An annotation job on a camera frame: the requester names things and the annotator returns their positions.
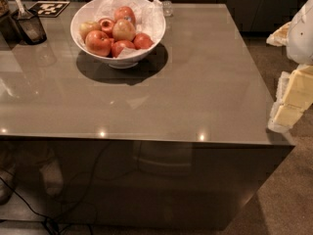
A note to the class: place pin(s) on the yellow-green apple left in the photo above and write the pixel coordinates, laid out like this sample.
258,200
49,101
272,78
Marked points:
87,27

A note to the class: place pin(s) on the black white fiducial marker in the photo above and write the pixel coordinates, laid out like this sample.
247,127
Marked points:
49,9

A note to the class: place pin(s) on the red apple top back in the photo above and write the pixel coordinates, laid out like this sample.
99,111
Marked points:
126,13

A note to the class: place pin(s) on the red apple front centre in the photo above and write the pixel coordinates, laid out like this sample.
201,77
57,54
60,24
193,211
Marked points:
118,46

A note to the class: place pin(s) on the red apple stem cavity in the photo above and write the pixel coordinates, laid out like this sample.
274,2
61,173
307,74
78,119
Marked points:
107,26

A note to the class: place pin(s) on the white handled utensil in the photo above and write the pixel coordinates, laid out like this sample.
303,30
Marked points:
24,13

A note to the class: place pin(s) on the red apple right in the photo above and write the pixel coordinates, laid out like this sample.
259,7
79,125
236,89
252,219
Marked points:
143,41

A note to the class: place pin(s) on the red apple front left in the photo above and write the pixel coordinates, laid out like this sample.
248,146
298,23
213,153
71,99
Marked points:
98,43

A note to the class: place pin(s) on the red apple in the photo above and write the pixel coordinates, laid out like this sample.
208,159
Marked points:
98,43
126,13
118,46
143,41

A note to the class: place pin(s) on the white ceramic bowl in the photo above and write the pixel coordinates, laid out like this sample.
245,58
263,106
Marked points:
118,33

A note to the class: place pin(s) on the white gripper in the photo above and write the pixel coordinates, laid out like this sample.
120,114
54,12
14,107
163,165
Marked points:
301,36

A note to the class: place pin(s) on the small clear glass jar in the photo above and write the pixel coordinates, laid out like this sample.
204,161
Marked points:
167,8

